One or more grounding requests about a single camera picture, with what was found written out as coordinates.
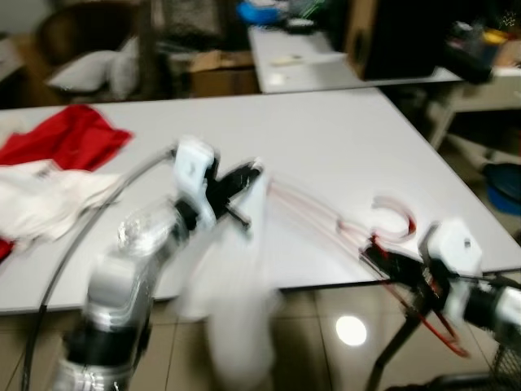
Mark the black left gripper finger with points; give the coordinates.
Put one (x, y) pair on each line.
(242, 177)
(236, 220)

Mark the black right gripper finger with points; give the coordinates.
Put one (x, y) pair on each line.
(383, 270)
(384, 248)

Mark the white T-shirt dark lettering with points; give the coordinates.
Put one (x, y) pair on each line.
(236, 309)

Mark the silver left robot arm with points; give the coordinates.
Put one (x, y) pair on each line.
(122, 285)

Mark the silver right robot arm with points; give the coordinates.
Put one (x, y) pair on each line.
(488, 308)

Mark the open brown cardboard box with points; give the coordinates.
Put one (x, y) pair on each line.
(224, 80)

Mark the blue plastic basin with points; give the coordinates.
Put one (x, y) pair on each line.
(506, 187)

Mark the white remote control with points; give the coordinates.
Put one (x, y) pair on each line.
(289, 59)

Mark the white desk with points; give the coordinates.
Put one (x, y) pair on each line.
(326, 72)

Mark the grey plant trunk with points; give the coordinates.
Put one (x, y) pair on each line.
(153, 49)

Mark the grey pillow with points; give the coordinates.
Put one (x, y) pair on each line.
(81, 72)
(126, 69)

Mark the red T-shirt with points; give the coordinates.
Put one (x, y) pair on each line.
(69, 138)

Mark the blue bag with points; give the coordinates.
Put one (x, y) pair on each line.
(259, 12)

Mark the white crumpled shirt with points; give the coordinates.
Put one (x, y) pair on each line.
(41, 199)

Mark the white side table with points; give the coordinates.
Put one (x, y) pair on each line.
(480, 94)

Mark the black cylindrical tool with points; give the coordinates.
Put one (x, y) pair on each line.
(468, 61)

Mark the wooden loudspeaker black front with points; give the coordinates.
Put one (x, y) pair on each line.
(407, 41)

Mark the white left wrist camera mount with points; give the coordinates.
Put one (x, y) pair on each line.
(194, 167)

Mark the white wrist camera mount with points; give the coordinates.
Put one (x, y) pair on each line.
(194, 167)
(456, 244)

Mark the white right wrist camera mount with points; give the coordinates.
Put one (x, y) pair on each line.
(456, 244)

